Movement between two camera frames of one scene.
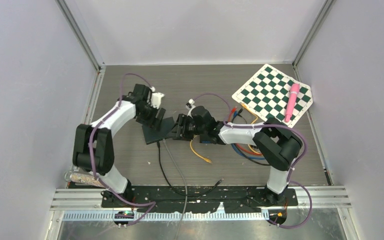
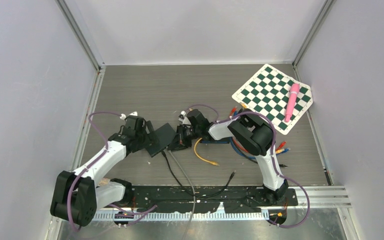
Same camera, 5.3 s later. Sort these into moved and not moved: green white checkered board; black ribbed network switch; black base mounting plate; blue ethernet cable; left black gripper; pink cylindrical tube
Moved: left black gripper
Not moved: black base mounting plate; black ribbed network switch; green white checkered board; pink cylindrical tube; blue ethernet cable
